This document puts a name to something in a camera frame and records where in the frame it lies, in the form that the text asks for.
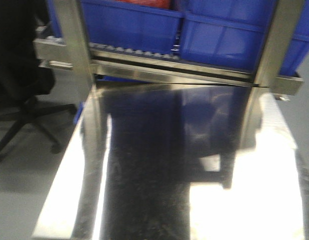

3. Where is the blue plastic crate left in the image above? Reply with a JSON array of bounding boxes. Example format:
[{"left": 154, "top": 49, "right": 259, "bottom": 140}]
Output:
[{"left": 46, "top": 0, "right": 183, "bottom": 55}]

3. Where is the blue plastic crate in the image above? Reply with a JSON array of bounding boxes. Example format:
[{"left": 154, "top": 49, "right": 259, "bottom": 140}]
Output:
[
  {"left": 179, "top": 0, "right": 309, "bottom": 77},
  {"left": 46, "top": 0, "right": 183, "bottom": 55}
]

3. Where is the blue plastic crate right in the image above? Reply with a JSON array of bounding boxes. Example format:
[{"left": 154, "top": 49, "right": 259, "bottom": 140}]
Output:
[{"left": 179, "top": 0, "right": 309, "bottom": 77}]

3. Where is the black office chair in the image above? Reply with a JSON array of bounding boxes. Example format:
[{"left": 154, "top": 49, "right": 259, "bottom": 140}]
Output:
[{"left": 0, "top": 0, "right": 77, "bottom": 161}]

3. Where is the stainless steel rack frame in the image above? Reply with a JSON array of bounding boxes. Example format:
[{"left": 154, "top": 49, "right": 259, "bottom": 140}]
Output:
[{"left": 34, "top": 0, "right": 304, "bottom": 102}]

